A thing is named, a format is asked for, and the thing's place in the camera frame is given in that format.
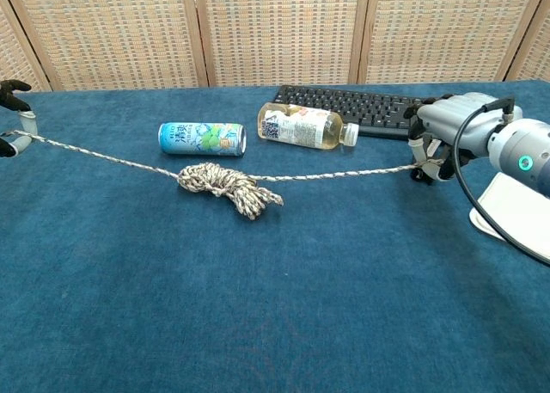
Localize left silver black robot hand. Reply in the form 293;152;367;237
0;79;39;159

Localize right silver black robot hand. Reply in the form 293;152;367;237
403;92;524;183

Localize beige braided rope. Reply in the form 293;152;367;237
0;129;446;221

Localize woven bamboo screen panel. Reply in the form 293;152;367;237
0;0;211;93
0;0;53;95
506;0;550;83
350;0;550;85
191;0;370;88

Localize black stapler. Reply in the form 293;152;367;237
409;150;455;187

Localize white plastic container lid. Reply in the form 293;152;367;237
468;172;550;261

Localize black computer keyboard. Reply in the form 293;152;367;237
272;84;435;141

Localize tea bottle with white cap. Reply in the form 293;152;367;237
256;101;360;151

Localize blue drink can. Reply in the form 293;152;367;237
157;121;247;158

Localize blue table mat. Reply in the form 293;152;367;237
0;79;550;393

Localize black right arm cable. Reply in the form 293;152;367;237
454;95;550;267

